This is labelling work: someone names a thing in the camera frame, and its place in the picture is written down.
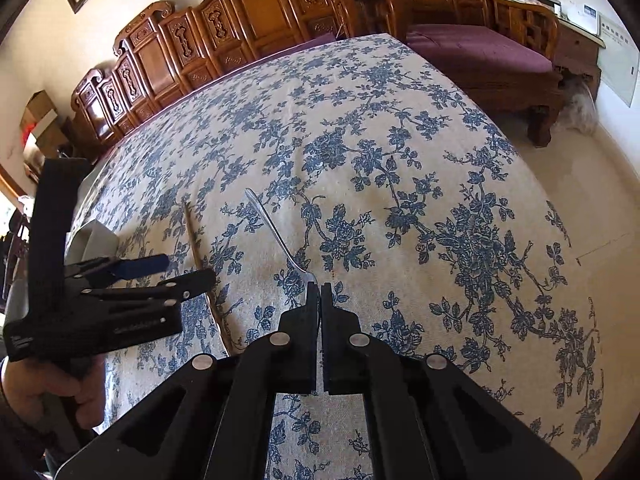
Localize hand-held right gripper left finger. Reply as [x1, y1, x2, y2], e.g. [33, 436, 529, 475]
[54, 281, 321, 480]

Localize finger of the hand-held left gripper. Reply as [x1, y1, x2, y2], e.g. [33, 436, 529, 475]
[66, 253, 171, 282]
[85, 268, 217, 309]

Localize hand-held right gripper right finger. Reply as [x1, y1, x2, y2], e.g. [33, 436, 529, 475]
[321, 282, 583, 480]

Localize light wooden chopstick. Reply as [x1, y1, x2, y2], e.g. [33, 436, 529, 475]
[185, 203, 234, 357]

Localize grey organizer tray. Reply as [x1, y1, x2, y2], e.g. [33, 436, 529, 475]
[65, 220, 120, 267]

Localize metal fork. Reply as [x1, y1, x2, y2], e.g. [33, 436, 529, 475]
[244, 188, 319, 286]

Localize person's left forearm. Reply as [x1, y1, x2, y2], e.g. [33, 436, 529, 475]
[0, 397, 96, 480]

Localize person's left hand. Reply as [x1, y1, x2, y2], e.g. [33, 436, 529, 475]
[0, 354, 109, 432]

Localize stacked cardboard boxes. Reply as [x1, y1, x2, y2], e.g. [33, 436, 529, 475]
[20, 90, 69, 162]

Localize blue floral tablecloth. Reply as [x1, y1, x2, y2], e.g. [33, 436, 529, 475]
[65, 32, 606, 480]

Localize carved wooden sofa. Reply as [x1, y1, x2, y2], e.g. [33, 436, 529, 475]
[70, 0, 361, 161]

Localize carved wooden armchair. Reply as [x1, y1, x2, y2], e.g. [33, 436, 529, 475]
[345, 0, 568, 148]

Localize purple seat cushion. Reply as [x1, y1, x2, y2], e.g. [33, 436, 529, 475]
[405, 22, 553, 73]

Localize clear plastic bag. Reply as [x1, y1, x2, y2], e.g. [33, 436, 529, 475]
[560, 77, 599, 136]

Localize wooden side table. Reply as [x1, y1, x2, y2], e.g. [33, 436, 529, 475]
[552, 15, 603, 104]

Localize white paper box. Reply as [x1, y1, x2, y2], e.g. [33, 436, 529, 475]
[525, 0, 601, 37]

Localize white wall panel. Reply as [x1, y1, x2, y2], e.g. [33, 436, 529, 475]
[597, 15, 640, 107]

